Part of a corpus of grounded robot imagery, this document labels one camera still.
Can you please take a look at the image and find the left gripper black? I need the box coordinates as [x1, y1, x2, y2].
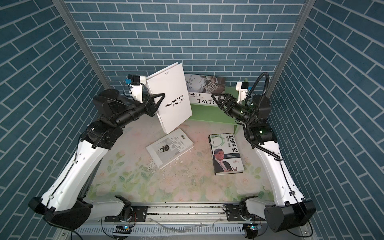
[111, 90, 164, 131]

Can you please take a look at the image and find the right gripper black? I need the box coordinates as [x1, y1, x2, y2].
[213, 93, 255, 128]

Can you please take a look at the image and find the white booklet with brown bars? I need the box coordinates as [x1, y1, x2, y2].
[146, 62, 192, 134]

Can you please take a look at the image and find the white Loewe Foundation book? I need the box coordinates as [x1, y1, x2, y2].
[189, 94, 218, 107]

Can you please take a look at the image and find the white-backed heritage culture book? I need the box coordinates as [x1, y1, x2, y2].
[185, 74, 226, 100]

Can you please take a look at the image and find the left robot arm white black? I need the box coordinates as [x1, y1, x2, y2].
[29, 89, 166, 231]

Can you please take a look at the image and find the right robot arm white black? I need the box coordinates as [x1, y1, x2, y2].
[211, 94, 316, 233]

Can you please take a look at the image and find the green two-tier shelf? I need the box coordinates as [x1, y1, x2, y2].
[190, 77, 238, 132]

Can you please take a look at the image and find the white magazine with handbag photo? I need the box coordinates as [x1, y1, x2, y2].
[146, 128, 194, 169]

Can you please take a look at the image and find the Chinese book with man portrait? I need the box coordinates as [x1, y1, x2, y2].
[209, 134, 244, 176]

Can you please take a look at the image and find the right circuit board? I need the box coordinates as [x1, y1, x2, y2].
[243, 224, 262, 235]

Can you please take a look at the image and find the circuit board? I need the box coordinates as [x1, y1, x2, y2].
[113, 225, 132, 236]
[243, 224, 262, 235]

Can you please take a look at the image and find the left circuit board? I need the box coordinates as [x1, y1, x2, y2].
[113, 225, 132, 236]

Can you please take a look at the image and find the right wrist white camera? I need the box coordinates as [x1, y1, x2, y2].
[236, 82, 249, 104]

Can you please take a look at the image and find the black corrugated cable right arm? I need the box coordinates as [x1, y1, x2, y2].
[242, 71, 283, 161]

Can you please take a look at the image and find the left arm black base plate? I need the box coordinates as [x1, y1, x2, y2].
[104, 206, 149, 223]

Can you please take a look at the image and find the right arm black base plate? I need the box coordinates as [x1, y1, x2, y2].
[222, 204, 265, 222]

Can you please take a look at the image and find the aluminium front rail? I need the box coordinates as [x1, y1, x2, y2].
[61, 202, 313, 225]

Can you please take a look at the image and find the white slotted cable duct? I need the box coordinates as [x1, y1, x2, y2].
[76, 224, 245, 237]

